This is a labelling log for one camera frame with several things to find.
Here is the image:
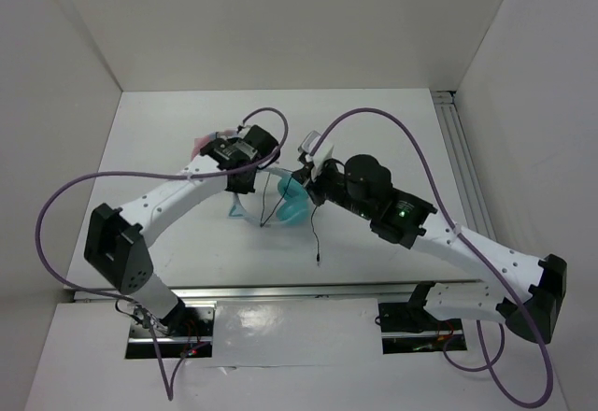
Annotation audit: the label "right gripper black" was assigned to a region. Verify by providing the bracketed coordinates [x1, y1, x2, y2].
[291, 158, 374, 220]

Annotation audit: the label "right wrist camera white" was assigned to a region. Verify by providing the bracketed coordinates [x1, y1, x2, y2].
[298, 131, 334, 181]

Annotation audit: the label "aluminium table edge rail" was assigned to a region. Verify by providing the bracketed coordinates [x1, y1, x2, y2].
[64, 279, 487, 304]

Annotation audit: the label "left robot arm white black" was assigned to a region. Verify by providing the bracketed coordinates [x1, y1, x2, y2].
[84, 125, 278, 335]

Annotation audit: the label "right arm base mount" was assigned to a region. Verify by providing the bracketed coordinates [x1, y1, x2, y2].
[375, 302, 467, 355]

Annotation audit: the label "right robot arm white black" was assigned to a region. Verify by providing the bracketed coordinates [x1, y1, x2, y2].
[292, 153, 567, 344]

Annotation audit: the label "aluminium side rail right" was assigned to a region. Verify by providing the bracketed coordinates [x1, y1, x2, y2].
[431, 91, 496, 240]

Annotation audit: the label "black cable of teal headphones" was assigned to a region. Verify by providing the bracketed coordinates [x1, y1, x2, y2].
[259, 167, 328, 265]

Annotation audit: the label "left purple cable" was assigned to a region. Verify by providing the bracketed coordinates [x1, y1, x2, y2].
[36, 106, 290, 402]

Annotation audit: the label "pink blue cat-ear headphones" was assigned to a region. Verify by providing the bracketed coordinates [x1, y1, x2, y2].
[191, 129, 238, 160]

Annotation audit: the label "teal white cat-ear headphones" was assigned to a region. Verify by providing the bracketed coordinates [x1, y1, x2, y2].
[228, 166, 310, 228]

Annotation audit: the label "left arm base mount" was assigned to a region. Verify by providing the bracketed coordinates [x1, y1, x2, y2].
[115, 302, 216, 360]

